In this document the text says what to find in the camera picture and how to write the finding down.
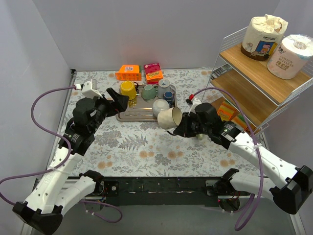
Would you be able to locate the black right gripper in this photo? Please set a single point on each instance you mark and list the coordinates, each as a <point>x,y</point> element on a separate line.
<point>185,125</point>

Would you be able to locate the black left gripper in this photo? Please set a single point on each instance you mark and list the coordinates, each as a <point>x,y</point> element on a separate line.
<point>108,103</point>

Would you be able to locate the cream mug black handle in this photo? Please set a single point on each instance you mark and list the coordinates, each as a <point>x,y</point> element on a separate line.
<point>170,118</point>

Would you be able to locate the light green mug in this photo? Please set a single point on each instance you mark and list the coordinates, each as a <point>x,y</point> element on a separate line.
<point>199,136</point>

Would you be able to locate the white speckled mug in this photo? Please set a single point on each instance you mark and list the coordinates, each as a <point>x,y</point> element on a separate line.
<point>159,105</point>

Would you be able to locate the small blue cup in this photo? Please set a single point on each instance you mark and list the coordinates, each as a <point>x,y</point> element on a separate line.
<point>169,97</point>

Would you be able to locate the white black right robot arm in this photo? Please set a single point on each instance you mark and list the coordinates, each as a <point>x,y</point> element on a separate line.
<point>287,185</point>

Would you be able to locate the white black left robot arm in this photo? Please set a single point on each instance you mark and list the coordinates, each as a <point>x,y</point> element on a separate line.
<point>45,207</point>

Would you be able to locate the yellow mug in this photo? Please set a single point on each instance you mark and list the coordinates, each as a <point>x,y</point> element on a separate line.
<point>128,88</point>

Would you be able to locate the sage green mug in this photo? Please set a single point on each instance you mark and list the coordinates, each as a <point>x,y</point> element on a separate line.
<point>149,92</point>

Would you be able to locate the grey mug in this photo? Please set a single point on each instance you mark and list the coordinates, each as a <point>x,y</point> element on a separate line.
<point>163,86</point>

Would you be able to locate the silver metal tray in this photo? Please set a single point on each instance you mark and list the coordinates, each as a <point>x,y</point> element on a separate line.
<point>139,109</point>

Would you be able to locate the pink orange box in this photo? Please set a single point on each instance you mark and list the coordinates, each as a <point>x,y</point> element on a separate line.
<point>153,73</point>

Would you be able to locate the sponge pack upper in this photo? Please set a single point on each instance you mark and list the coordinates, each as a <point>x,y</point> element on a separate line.
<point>226,111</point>

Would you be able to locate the sponge pack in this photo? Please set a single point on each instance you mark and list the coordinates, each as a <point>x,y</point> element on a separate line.
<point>226,111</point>
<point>239,120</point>

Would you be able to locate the sponge pack lower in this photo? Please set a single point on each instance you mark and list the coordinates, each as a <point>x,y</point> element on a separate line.
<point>239,120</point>

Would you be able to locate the cartoon wrapped toilet roll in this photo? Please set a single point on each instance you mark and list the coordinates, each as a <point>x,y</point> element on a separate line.
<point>262,36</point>

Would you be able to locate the white cotton toilet roll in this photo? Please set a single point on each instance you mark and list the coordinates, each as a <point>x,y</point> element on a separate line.
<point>290,56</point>

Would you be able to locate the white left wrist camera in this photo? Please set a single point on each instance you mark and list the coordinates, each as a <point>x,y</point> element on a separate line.
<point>88,88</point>

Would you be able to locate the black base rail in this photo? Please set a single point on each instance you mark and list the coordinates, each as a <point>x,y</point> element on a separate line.
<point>152,191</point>

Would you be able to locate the white wire wooden shelf rack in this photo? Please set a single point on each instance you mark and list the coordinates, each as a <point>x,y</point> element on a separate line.
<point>261,95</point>

